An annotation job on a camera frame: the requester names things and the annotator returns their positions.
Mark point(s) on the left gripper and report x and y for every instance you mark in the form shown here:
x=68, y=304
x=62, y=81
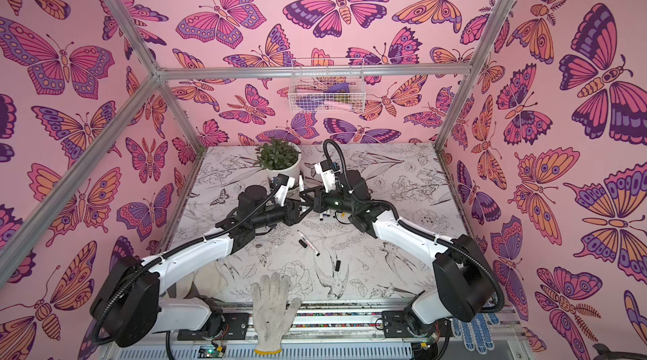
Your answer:
x=291, y=215

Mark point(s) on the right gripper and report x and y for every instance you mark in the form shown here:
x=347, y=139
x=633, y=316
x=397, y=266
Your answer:
x=319, y=201

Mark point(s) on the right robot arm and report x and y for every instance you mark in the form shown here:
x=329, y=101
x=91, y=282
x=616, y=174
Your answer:
x=465, y=282

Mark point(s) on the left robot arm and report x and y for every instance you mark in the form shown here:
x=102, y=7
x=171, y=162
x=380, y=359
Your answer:
x=130, y=305

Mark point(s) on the white plant pot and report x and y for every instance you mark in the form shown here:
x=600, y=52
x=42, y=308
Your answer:
x=285, y=170

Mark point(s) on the green plant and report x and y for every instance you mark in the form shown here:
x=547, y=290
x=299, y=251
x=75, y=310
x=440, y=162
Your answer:
x=265, y=153

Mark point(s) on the white knit glove front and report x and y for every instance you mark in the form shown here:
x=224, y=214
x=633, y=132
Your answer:
x=273, y=315

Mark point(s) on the green circuit board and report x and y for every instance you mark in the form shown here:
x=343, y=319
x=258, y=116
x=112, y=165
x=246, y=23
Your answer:
x=211, y=352

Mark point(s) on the blue dotted glove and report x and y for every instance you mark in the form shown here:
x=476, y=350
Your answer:
x=476, y=334

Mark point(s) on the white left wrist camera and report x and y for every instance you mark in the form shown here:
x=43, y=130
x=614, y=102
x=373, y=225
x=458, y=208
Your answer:
x=281, y=185

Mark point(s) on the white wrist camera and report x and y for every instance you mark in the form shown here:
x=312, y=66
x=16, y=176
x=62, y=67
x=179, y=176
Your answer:
x=281, y=185
x=328, y=174

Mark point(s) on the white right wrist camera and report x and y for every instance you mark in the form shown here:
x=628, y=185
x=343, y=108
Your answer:
x=328, y=174

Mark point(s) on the white wire basket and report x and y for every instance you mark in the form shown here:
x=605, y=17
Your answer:
x=310, y=94

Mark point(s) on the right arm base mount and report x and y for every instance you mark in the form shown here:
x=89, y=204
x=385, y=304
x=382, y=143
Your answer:
x=403, y=324

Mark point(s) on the aluminium frame rail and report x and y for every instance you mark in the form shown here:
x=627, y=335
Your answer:
x=341, y=70

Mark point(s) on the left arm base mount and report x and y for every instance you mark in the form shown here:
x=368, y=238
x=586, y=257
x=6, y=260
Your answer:
x=219, y=325

